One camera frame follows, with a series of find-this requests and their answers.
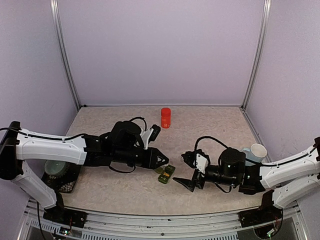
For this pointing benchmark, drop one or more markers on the left aluminium frame post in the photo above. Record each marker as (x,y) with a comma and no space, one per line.
(54,5)

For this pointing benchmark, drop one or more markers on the right aluminium frame post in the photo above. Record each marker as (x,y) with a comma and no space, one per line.
(258,53)

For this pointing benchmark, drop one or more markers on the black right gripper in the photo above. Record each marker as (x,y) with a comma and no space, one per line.
(188,184)

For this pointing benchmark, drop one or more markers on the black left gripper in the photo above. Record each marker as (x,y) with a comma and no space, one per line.
(151,162)

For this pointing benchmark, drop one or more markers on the light blue mug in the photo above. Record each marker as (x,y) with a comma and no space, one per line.
(254,154)

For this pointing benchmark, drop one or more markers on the aluminium frame post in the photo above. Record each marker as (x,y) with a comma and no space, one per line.
(54,5)
(258,53)

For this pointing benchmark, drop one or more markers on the red cylindrical can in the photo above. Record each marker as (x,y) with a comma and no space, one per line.
(165,116)

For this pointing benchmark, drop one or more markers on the black square tray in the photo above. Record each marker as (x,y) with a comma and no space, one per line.
(66,182)

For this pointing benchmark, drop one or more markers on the front aluminium rail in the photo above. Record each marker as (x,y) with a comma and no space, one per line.
(217,226)

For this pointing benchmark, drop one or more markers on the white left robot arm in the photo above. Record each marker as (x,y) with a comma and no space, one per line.
(126,143)

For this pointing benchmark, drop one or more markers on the green pill organizer box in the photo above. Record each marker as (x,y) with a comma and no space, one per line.
(165,173)

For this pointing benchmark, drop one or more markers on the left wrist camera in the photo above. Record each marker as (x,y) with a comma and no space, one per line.
(150,135)

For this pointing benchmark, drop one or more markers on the green ceramic bowl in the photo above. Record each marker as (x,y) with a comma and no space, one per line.
(55,168)

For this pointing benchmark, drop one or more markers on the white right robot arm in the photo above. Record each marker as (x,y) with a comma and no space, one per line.
(281,182)

